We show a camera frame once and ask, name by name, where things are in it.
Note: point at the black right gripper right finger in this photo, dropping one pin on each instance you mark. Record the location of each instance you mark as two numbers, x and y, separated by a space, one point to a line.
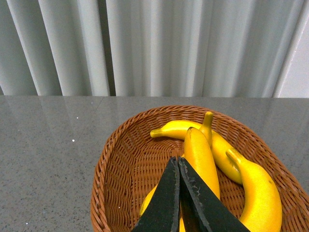
202 211

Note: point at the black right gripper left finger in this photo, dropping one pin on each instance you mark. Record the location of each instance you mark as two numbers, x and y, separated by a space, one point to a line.
163 212

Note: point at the yellow banana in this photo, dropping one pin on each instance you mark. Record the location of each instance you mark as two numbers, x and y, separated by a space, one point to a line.
199 155
263 209
219 147
207 125

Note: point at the brown wicker basket right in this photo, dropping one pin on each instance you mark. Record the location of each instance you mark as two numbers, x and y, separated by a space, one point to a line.
132 163

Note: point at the yellow banana in basket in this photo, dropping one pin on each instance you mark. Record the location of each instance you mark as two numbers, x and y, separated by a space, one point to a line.
219 147

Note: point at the grey pleated curtain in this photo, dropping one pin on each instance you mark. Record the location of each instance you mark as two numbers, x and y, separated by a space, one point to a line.
192 48

